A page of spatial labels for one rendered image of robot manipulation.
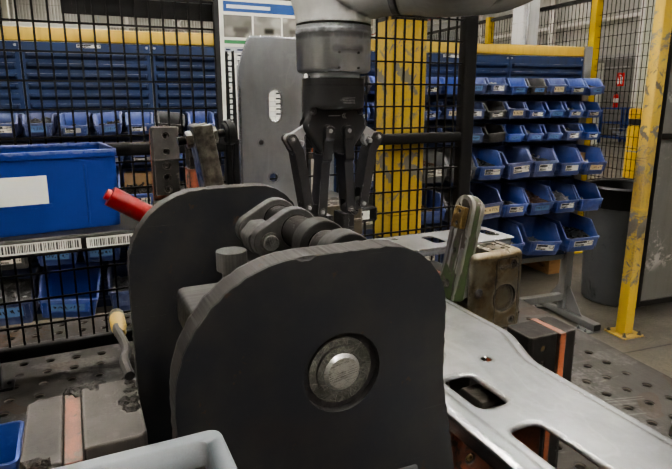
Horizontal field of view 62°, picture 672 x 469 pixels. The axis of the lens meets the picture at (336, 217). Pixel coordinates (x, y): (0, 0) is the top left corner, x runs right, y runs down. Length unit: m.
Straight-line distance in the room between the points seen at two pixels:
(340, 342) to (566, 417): 0.30
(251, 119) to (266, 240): 0.65
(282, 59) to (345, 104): 0.31
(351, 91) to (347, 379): 0.48
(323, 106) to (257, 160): 0.31
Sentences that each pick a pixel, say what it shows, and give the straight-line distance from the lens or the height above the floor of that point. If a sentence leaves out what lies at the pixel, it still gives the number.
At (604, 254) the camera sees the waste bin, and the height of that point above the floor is 0.32.
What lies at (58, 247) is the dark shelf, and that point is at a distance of 0.99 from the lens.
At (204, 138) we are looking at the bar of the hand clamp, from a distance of 0.63.
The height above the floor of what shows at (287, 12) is 1.42.
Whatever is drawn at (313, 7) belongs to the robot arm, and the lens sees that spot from 0.67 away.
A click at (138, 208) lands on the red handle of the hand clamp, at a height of 1.13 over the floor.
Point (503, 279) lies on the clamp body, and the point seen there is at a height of 1.01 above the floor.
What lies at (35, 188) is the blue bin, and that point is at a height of 1.10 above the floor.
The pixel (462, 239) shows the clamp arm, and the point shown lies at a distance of 0.74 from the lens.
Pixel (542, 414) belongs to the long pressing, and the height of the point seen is 1.00.
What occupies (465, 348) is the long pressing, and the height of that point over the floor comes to 1.00.
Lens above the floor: 1.25
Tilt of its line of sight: 12 degrees down
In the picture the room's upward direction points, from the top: straight up
